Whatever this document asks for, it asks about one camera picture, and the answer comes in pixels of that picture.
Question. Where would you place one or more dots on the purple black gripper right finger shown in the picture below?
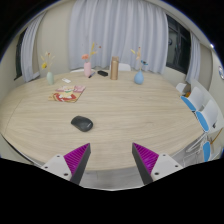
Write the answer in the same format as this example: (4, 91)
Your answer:
(153, 166)

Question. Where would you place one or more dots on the dark window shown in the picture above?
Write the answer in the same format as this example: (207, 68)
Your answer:
(179, 46)
(18, 55)

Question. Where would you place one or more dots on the black computer mouse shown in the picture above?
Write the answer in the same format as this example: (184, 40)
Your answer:
(82, 123)

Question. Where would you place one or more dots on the small white card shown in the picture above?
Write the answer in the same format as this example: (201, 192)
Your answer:
(66, 80)

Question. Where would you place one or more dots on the white centre curtain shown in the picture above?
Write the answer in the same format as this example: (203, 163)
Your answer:
(118, 28)

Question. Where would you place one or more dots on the white blue chair middle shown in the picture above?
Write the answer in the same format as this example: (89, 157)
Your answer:
(208, 117)

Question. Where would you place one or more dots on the pink vase with orange flowers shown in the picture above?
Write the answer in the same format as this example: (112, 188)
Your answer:
(87, 59)

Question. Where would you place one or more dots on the white blue chair near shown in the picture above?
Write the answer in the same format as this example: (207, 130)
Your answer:
(206, 151)

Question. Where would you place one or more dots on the black case on table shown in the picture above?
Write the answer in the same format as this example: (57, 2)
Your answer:
(103, 73)

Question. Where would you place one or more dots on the blue vase with dried flowers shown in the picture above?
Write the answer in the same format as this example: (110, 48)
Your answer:
(139, 78)

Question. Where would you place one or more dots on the white curtain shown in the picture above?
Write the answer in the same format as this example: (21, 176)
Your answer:
(118, 28)
(195, 59)
(27, 49)

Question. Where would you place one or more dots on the white blue chair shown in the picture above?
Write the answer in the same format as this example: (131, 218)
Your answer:
(195, 100)
(206, 151)
(208, 117)

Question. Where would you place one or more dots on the green vase with yellow flowers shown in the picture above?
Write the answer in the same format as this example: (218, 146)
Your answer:
(47, 62)

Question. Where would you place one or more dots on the tan cylindrical bottle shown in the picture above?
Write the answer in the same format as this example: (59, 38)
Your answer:
(114, 74)

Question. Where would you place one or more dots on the white chair behind table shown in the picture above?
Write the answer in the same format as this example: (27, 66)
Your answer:
(120, 67)

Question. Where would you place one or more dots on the white right curtain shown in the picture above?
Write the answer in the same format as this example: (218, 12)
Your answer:
(195, 59)

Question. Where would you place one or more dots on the dark right window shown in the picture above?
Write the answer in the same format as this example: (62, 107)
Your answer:
(179, 46)

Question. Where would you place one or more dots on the white blue chair far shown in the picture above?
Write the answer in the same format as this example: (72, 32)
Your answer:
(195, 100)

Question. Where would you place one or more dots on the dark left window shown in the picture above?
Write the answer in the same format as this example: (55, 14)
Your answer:
(18, 55)

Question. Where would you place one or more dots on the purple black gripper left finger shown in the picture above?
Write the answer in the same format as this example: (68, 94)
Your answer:
(70, 166)

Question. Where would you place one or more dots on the white left curtain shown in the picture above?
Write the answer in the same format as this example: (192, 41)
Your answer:
(27, 49)

